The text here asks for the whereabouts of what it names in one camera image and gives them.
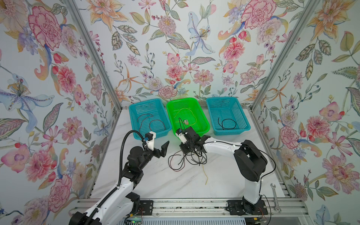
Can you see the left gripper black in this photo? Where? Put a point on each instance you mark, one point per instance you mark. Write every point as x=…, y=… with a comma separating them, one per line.
x=162, y=153

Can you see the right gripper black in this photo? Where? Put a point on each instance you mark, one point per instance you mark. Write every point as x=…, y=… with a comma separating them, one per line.
x=184, y=150

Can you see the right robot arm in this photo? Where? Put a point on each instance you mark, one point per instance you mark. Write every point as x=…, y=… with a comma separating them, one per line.
x=250, y=161

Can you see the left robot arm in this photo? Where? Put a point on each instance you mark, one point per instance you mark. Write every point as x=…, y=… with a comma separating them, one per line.
x=121, y=202

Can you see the bright green basket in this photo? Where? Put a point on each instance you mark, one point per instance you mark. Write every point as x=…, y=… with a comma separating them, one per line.
x=187, y=109

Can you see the teal basket left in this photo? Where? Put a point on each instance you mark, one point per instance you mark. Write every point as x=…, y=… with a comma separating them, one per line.
x=149, y=116

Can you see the teal basket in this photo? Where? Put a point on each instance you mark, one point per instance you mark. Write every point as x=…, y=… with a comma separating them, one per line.
x=149, y=116
x=227, y=116

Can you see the teal basket right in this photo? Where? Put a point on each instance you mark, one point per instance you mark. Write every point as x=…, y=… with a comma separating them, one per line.
x=227, y=116

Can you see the silver wrench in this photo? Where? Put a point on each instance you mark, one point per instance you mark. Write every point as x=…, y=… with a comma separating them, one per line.
x=275, y=197

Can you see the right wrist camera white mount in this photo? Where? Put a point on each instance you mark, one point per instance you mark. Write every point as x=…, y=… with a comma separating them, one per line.
x=181, y=134

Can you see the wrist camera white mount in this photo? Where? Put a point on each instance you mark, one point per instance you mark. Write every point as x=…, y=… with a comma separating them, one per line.
x=149, y=140
x=181, y=134

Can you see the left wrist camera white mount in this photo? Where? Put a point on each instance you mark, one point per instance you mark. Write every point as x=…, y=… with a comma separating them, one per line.
x=149, y=140

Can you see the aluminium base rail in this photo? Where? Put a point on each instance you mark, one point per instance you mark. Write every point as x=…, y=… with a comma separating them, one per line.
x=219, y=207

